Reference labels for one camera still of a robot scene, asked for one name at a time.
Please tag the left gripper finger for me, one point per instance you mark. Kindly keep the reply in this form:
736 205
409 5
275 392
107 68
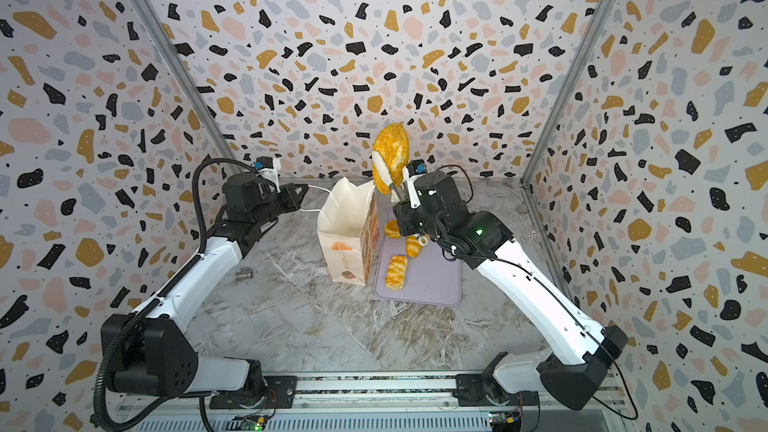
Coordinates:
286 203
293 193

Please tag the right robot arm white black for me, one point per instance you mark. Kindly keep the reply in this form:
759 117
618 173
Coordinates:
579 352

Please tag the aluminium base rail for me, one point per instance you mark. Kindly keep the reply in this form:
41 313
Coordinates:
395 401

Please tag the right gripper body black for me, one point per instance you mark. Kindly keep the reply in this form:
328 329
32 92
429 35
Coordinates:
405 207

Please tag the striped croissant bread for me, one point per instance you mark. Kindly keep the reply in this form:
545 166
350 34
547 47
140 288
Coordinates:
413 246

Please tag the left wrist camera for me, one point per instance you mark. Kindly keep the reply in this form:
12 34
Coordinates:
269 168

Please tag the printed paper bread bag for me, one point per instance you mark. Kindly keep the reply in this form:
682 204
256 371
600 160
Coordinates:
347 229

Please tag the large sesame oval bread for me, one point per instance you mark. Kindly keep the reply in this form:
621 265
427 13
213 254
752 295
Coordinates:
391 154

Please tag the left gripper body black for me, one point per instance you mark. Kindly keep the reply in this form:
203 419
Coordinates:
267 212

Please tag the braided twist pastry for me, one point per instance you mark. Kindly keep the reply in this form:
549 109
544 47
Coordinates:
396 272

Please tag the round yellow tart bread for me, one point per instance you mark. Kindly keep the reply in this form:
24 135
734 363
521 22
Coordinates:
392 230

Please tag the lilac plastic tray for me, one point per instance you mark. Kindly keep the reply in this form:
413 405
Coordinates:
429 278

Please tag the small metal cylinder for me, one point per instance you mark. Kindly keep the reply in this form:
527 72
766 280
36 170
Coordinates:
244 274

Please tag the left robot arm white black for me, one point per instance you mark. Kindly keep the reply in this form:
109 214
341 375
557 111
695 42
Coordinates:
147 358

